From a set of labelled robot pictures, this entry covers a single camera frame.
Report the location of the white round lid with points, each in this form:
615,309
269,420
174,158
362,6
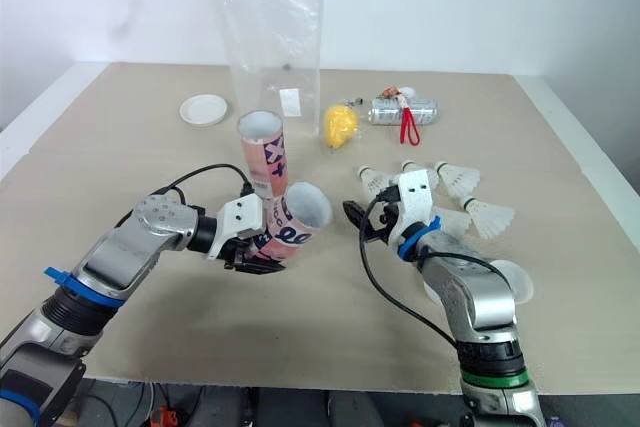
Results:
203,109
517,281

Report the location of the yellow mesh toy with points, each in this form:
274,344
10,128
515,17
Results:
340,124

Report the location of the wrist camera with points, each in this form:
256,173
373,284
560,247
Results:
239,217
415,197

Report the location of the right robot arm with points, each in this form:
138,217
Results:
475,292

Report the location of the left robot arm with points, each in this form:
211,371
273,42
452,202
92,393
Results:
107,267

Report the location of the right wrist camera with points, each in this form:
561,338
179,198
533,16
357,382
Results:
415,197

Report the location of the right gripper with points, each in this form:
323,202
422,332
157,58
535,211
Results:
382,219

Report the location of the robot body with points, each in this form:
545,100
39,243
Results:
280,404

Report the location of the pink patterned tube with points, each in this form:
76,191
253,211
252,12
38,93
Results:
265,152
295,227

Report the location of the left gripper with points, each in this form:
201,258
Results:
239,252

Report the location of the clear plastic bag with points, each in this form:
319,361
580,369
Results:
272,47

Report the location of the white shuttlecock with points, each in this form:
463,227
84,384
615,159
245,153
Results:
372,179
457,178
452,221
409,166
487,214

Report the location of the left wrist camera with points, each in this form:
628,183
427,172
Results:
239,217

